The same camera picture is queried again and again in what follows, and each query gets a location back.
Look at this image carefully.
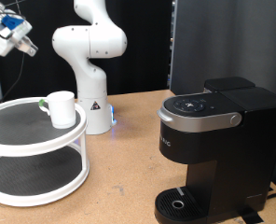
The black Keurig coffee machine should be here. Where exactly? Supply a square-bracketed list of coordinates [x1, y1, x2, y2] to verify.
[154, 77, 276, 224]

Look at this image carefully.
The white mug green-marked handle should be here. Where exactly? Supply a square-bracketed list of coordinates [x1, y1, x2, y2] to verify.
[38, 90, 77, 130]

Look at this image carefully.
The white two-tier turntable shelf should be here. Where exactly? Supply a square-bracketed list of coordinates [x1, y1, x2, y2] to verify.
[0, 96, 90, 208]

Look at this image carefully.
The dark grey backdrop board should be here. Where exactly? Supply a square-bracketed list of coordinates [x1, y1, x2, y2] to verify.
[170, 0, 276, 194]

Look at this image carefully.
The black backdrop curtain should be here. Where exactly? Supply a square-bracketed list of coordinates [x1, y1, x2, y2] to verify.
[0, 0, 173, 102]

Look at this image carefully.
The black tape strip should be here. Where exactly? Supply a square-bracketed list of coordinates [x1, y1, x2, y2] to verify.
[239, 211, 265, 224]

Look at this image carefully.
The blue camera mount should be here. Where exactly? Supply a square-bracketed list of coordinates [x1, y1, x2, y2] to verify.
[1, 14, 25, 30]

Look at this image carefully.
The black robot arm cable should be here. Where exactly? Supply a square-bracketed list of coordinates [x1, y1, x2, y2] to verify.
[0, 0, 21, 41]

